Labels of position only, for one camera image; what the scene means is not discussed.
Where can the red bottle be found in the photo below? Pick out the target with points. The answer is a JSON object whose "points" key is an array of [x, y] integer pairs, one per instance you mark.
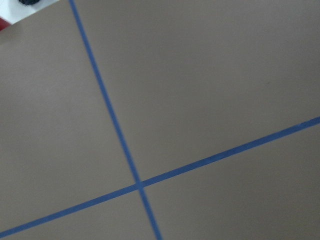
{"points": [[4, 24]]}

